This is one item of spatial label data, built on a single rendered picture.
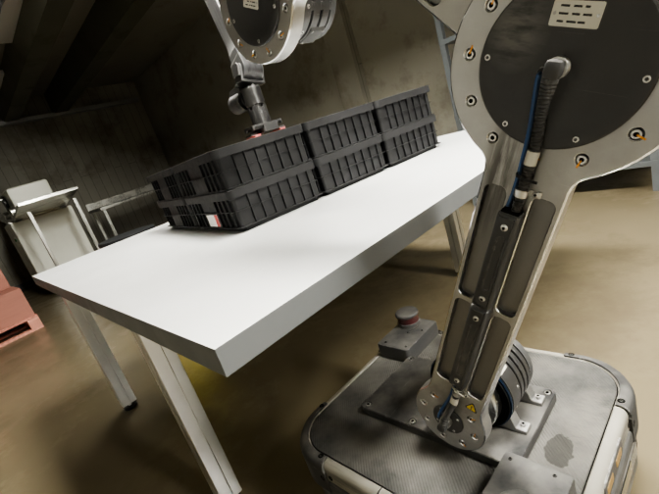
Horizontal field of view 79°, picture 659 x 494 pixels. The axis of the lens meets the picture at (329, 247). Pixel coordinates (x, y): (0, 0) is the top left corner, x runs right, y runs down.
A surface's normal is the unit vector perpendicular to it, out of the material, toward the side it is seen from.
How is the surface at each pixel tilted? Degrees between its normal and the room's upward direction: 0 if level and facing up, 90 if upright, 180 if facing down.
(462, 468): 0
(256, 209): 90
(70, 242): 90
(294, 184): 90
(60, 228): 90
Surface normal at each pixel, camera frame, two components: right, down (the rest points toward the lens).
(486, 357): -0.67, 0.40
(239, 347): 0.68, 0.00
